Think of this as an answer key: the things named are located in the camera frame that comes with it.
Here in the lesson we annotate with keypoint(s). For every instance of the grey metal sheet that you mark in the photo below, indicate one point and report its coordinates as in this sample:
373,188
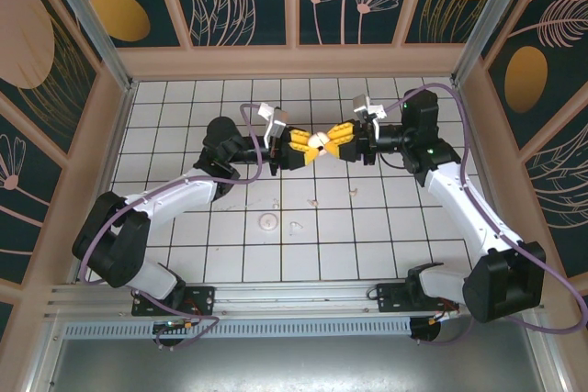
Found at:
294,364

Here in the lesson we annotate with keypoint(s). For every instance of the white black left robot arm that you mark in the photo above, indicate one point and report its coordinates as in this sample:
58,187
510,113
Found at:
174,197

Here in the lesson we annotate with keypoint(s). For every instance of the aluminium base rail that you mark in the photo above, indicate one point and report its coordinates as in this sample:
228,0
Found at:
294,294

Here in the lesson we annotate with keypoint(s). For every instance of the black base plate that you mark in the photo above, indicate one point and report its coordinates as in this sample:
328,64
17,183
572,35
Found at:
390,298
204,298

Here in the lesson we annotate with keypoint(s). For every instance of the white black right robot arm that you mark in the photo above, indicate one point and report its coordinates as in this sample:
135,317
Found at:
459,199

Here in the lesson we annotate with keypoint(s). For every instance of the aluminium corner post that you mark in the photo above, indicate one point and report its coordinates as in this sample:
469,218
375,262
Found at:
98,29
488,20

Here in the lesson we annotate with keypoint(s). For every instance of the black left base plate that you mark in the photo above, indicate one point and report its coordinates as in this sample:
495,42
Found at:
204,298

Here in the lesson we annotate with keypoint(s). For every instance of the small clear ear hook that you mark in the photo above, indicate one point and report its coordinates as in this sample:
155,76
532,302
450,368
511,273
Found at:
294,227

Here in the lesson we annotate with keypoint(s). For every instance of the small round pale disc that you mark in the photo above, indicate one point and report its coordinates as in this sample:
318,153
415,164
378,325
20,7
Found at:
268,222

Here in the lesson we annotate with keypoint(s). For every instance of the cream earbud charging case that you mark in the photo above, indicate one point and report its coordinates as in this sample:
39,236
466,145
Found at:
319,140

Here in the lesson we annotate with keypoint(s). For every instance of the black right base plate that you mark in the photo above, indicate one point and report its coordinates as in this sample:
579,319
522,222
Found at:
390,298

